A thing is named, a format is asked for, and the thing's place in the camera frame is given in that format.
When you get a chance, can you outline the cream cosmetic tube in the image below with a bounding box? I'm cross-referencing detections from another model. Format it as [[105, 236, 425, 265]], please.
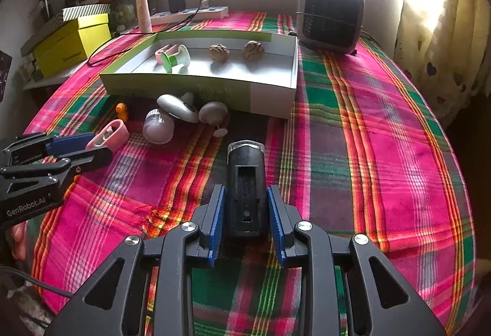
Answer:
[[135, 0, 153, 33]]

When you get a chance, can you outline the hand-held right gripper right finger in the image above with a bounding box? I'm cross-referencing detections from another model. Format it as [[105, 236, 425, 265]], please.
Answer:
[[266, 185, 447, 336]]

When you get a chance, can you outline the white grey oval gadget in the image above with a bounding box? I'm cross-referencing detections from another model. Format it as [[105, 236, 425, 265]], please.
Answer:
[[157, 92, 200, 124]]

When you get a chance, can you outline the white round jar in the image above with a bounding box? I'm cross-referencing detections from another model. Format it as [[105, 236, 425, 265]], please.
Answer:
[[143, 109, 176, 145]]

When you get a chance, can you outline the white power strip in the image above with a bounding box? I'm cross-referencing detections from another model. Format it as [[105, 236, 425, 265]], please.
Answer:
[[149, 6, 230, 25]]

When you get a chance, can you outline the black adapter cable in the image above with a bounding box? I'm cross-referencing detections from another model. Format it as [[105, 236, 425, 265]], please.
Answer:
[[87, 0, 202, 68]]

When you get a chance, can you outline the yellow cardboard box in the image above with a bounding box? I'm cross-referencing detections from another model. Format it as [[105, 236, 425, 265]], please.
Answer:
[[34, 13, 112, 78]]

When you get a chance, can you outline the green white striped box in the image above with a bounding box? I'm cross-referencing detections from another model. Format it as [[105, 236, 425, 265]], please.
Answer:
[[21, 4, 112, 53]]

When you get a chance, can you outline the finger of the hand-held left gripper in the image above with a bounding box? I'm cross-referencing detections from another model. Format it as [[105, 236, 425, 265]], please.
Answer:
[[0, 146, 114, 188], [0, 133, 96, 168]]

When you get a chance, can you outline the green white spool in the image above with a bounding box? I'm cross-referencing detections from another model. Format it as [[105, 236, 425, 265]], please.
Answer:
[[160, 45, 191, 73]]

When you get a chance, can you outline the dark brown walnut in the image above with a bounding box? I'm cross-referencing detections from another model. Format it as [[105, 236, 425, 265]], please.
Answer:
[[242, 40, 266, 61]]

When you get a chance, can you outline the green white cardboard box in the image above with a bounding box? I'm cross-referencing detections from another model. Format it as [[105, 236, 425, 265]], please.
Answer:
[[100, 29, 299, 119]]

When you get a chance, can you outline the white side shelf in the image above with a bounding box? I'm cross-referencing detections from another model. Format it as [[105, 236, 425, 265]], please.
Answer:
[[21, 66, 77, 91]]

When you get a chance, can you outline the cream heart patterned curtain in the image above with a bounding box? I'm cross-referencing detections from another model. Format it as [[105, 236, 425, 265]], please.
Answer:
[[395, 0, 480, 118]]

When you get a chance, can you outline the small white round gadget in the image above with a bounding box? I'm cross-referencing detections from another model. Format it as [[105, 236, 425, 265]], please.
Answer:
[[198, 101, 230, 138]]

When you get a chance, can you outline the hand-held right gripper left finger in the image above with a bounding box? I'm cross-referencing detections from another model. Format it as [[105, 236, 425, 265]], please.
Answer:
[[46, 184, 227, 336]]

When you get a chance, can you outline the grey space heater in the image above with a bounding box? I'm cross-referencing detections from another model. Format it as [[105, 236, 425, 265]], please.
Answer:
[[297, 0, 366, 55]]

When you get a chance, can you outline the black battery charger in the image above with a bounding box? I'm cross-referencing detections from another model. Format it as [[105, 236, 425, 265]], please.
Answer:
[[226, 139, 269, 238]]

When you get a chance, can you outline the light brown walnut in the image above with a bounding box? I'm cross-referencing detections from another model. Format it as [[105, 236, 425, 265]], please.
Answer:
[[208, 44, 231, 61]]

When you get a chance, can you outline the pink clip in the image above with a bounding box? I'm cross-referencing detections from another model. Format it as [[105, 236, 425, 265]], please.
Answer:
[[86, 119, 129, 151]]

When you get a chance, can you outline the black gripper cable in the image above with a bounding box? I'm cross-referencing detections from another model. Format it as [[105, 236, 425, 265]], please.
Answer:
[[0, 266, 74, 298]]

